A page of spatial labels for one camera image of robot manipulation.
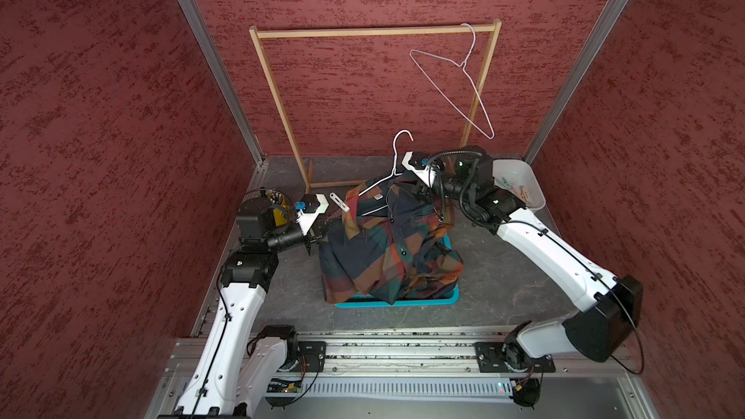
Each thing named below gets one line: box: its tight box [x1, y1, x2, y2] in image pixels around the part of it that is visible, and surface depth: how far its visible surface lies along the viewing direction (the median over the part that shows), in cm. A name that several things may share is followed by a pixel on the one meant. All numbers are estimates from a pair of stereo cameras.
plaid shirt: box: [318, 173, 465, 305], surface depth 71 cm
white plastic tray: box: [492, 158, 547, 212], surface depth 115 cm
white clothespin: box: [328, 192, 351, 213], surface depth 64 cm
